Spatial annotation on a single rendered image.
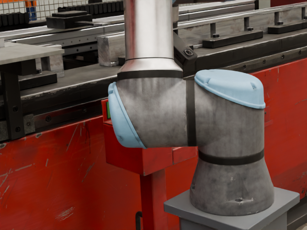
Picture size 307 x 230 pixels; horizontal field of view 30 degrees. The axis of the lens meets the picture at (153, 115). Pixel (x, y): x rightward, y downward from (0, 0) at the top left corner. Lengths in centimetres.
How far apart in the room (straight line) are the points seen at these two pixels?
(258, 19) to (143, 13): 143
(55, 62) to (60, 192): 38
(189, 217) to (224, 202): 7
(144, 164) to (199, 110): 55
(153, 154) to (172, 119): 55
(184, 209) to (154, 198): 59
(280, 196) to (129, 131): 30
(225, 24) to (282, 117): 45
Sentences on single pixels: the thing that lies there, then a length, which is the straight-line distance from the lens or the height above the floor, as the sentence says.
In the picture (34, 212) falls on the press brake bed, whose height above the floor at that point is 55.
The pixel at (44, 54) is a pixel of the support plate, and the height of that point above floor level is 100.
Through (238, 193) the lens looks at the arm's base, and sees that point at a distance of 99.
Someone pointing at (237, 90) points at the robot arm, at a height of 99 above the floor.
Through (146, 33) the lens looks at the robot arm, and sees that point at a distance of 98.
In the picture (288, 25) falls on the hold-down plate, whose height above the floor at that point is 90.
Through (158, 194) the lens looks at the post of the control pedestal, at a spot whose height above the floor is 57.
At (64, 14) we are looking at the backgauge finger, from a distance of 198.
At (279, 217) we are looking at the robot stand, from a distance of 105.
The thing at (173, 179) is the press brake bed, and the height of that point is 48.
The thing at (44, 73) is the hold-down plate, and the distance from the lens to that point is 164.
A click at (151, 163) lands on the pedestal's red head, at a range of 149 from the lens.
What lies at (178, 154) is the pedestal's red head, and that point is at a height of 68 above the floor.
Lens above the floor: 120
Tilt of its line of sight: 15 degrees down
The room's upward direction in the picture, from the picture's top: 3 degrees counter-clockwise
